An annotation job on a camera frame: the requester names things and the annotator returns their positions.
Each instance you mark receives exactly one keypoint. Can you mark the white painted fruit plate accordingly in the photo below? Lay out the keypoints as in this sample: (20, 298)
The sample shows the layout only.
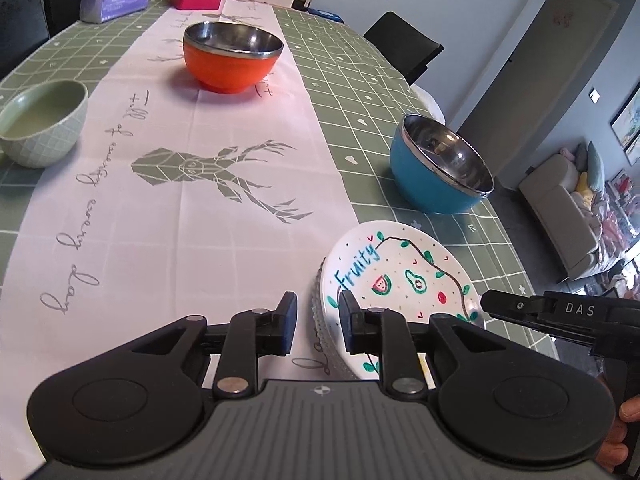
(400, 270)

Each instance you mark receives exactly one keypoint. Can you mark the teal cushion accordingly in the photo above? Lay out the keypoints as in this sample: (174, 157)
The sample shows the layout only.
(596, 165)

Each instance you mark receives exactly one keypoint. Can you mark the white deer table runner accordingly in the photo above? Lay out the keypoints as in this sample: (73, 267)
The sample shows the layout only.
(175, 240)

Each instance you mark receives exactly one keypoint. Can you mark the blue packet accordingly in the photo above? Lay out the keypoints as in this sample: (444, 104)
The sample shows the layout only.
(325, 15)

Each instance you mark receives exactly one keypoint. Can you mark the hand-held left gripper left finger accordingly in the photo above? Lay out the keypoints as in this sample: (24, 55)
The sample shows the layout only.
(287, 322)

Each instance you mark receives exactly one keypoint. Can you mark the person's right hand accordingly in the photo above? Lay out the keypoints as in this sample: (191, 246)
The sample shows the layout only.
(631, 410)

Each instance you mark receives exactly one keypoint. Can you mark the yellow cushion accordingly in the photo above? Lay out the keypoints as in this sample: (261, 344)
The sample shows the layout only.
(582, 184)

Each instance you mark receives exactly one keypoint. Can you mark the beige door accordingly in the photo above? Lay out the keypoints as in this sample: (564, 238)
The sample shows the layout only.
(555, 75)

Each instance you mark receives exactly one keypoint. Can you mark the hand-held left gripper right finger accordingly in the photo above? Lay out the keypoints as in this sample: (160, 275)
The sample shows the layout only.
(347, 322)

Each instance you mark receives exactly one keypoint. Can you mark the light switch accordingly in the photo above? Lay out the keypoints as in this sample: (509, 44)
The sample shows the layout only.
(594, 96)

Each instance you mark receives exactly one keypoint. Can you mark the framed picture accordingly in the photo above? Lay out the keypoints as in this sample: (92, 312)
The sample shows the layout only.
(635, 150)
(627, 120)

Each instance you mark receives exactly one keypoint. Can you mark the green checked tablecloth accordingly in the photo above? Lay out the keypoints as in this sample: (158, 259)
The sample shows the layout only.
(350, 110)

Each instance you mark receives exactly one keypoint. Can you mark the pile of pink bags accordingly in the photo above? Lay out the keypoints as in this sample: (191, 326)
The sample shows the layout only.
(620, 220)

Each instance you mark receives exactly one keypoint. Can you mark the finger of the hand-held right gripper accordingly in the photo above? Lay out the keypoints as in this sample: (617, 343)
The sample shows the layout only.
(515, 306)

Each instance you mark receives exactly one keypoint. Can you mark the beige sofa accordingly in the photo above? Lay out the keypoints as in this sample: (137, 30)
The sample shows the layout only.
(555, 200)

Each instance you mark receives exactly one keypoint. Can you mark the blue steel bowl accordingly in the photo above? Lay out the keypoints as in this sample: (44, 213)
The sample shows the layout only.
(425, 185)

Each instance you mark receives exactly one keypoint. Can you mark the orange steel bowl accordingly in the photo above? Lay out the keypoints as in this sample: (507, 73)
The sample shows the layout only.
(225, 72)

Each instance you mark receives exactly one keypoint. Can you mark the green ceramic bowl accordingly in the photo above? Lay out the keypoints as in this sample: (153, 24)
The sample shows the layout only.
(45, 135)

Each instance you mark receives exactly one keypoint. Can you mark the black chair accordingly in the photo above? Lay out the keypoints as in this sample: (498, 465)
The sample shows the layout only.
(22, 30)
(405, 45)
(65, 5)

